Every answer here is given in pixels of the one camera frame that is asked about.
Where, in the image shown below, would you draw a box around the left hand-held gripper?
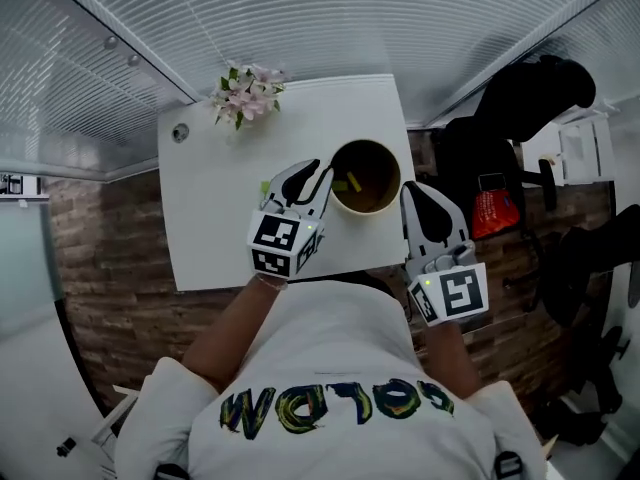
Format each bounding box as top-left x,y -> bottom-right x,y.
246,158 -> 336,281

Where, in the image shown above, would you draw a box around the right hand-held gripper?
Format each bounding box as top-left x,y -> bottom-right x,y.
399,180 -> 490,328

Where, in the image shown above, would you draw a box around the person's left forearm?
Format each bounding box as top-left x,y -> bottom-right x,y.
182,272 -> 286,394

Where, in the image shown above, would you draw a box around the person's right forearm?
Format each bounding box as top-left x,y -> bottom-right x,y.
422,321 -> 484,399

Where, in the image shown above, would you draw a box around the orange plastic bag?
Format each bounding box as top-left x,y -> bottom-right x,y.
471,190 -> 521,240

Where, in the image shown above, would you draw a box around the dark flat phone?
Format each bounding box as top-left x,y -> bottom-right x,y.
477,172 -> 507,193

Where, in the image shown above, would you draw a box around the person's black trousers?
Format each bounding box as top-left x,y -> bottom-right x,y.
294,270 -> 401,299

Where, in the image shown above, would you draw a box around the round paper bucket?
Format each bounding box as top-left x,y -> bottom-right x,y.
328,139 -> 403,216

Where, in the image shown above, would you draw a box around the pink flowers in vase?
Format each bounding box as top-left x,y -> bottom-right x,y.
209,60 -> 289,132

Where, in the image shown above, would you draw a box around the black mesh office chair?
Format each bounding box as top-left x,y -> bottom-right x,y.
502,205 -> 640,329

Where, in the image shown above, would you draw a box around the person's white printed shirt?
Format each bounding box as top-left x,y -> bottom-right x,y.
115,281 -> 549,480

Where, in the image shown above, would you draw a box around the white window blinds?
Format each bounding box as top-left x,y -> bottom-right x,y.
0,0 -> 196,179
34,0 -> 626,124
424,0 -> 640,129

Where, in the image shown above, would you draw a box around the black chair wheel base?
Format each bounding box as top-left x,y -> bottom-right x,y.
539,325 -> 631,444

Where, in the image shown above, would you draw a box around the frosted glass door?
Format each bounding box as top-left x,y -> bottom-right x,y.
0,200 -> 66,339

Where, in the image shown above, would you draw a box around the thin wrist bracelet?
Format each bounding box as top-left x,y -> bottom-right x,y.
253,272 -> 290,293

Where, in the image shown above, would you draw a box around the wall photo panel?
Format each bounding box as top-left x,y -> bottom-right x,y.
0,171 -> 42,199

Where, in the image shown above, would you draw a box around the white desk frame leg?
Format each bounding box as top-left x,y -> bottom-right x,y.
89,385 -> 141,447

